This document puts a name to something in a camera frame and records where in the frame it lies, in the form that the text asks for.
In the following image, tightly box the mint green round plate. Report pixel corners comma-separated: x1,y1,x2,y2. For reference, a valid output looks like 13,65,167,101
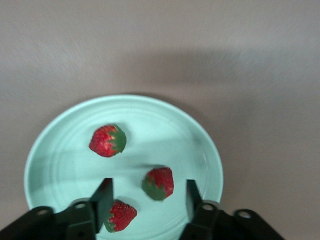
23,94,224,240

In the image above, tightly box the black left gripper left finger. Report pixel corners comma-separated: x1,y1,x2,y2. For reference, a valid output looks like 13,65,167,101
0,177,115,240

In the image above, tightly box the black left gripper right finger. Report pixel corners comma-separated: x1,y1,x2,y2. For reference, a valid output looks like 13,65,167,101
178,179,286,240

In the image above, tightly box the red strawberry green calyx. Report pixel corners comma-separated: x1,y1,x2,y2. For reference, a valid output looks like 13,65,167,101
103,199,138,233
88,124,127,158
141,166,175,202

